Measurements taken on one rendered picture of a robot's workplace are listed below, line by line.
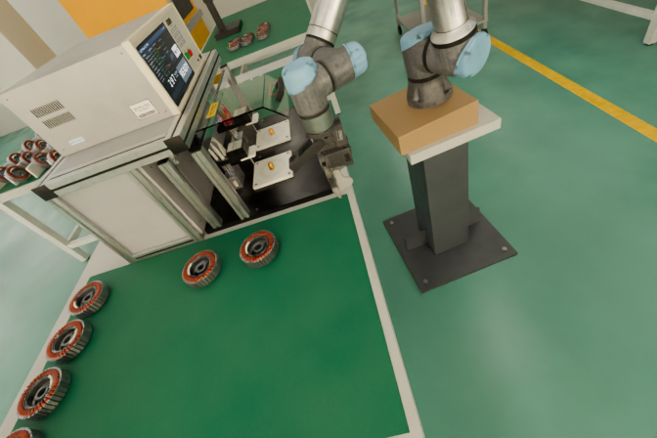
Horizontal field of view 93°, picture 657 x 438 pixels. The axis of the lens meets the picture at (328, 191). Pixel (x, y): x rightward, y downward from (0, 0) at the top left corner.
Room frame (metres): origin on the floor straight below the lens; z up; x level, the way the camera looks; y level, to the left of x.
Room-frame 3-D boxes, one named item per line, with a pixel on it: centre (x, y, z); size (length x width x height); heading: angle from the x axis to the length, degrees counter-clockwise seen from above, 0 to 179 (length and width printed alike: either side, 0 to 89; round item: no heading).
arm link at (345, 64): (0.70, -0.13, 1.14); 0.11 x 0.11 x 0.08; 18
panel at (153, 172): (1.12, 0.39, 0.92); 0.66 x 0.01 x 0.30; 172
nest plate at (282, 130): (1.20, 0.12, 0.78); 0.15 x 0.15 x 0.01; 82
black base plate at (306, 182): (1.09, 0.15, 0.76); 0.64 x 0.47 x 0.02; 172
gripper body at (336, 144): (0.65, -0.05, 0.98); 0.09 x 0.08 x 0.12; 82
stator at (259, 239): (0.63, 0.25, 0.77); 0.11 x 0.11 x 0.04
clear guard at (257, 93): (0.97, 0.16, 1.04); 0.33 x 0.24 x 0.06; 82
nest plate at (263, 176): (0.96, 0.15, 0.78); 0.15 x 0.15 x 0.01; 82
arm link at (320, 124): (0.66, -0.04, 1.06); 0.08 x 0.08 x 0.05
